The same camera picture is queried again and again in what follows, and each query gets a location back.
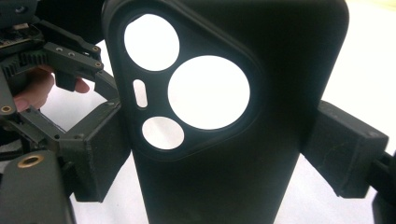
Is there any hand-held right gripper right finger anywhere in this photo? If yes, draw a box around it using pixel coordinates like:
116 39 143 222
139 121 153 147
300 99 390 200

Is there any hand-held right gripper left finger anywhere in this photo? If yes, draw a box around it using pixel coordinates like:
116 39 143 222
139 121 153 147
58 98 133 203

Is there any black phone case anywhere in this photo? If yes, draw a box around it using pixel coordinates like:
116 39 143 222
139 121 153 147
101 0 350 224

